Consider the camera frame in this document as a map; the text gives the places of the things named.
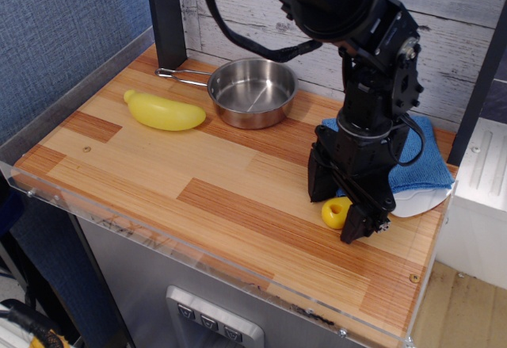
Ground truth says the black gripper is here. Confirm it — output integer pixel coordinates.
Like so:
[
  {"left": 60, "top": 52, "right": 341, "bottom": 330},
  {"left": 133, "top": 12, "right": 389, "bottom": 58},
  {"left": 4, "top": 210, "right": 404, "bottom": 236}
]
[{"left": 307, "top": 121, "right": 408, "bottom": 244}]

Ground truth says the yellow handled white toy knife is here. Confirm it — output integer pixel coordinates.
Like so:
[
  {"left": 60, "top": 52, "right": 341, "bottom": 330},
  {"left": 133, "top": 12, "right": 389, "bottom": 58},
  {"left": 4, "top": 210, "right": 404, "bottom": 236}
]
[{"left": 321, "top": 189, "right": 452, "bottom": 230}]

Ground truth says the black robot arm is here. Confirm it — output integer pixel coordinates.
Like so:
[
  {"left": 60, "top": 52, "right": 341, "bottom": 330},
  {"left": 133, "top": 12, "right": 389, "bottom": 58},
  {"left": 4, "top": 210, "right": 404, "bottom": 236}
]
[{"left": 280, "top": 0, "right": 422, "bottom": 243}]

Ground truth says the stainless steel pot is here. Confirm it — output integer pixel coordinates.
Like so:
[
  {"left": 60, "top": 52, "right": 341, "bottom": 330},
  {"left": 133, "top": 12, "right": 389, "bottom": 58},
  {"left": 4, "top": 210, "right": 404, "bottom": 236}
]
[{"left": 155, "top": 58, "right": 299, "bottom": 130}]

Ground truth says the blue folded cloth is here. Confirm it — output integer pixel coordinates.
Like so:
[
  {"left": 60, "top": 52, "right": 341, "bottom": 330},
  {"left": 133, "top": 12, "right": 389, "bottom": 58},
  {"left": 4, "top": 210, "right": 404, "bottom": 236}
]
[{"left": 322, "top": 116, "right": 454, "bottom": 194}]

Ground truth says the clear acrylic front guard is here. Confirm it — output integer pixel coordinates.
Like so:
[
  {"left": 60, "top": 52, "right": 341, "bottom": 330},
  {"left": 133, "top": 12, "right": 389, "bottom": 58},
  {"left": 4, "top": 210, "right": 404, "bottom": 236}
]
[{"left": 2, "top": 151, "right": 444, "bottom": 347}]

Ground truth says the white side counter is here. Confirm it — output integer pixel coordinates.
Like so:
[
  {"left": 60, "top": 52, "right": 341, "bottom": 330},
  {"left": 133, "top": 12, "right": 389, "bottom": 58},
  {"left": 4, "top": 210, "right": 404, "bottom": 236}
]
[{"left": 436, "top": 118, "right": 506, "bottom": 289}]

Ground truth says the silver button control panel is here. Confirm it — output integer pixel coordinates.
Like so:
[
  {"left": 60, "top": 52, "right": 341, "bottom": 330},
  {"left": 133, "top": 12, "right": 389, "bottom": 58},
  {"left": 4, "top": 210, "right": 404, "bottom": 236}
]
[{"left": 166, "top": 285, "right": 265, "bottom": 347}]

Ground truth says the yellow plastic banana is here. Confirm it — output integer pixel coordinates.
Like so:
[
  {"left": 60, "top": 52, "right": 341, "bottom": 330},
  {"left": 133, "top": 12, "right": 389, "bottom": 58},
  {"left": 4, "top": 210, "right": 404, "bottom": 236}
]
[{"left": 124, "top": 90, "right": 206, "bottom": 132}]

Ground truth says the stainless steel cabinet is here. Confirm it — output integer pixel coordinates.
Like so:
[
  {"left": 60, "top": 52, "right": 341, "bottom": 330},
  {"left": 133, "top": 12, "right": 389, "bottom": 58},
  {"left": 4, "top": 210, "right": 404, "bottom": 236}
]
[{"left": 74, "top": 213, "right": 381, "bottom": 348}]

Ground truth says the yellow black object bottom left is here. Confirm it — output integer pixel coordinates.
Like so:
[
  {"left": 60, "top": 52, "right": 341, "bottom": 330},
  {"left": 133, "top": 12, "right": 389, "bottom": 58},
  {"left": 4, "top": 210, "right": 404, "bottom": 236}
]
[{"left": 1, "top": 305, "right": 72, "bottom": 348}]

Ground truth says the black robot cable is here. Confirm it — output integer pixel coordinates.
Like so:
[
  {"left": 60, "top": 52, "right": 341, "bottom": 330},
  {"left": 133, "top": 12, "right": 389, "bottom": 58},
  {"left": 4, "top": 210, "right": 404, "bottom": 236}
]
[{"left": 198, "top": 0, "right": 323, "bottom": 63}]

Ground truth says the black right vertical post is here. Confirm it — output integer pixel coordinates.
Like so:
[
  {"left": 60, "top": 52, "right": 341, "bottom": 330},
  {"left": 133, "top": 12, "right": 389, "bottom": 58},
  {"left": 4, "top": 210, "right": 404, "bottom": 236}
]
[{"left": 447, "top": 3, "right": 506, "bottom": 166}]

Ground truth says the black vertical post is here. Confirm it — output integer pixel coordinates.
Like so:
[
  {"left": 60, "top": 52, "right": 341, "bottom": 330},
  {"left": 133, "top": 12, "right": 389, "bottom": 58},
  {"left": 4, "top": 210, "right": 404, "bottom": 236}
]
[
  {"left": 149, "top": 0, "right": 187, "bottom": 69},
  {"left": 447, "top": 3, "right": 506, "bottom": 166}
]

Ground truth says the black left vertical post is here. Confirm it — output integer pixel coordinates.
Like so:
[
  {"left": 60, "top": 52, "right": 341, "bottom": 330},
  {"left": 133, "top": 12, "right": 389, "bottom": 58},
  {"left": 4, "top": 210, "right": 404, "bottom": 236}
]
[{"left": 149, "top": 0, "right": 187, "bottom": 69}]

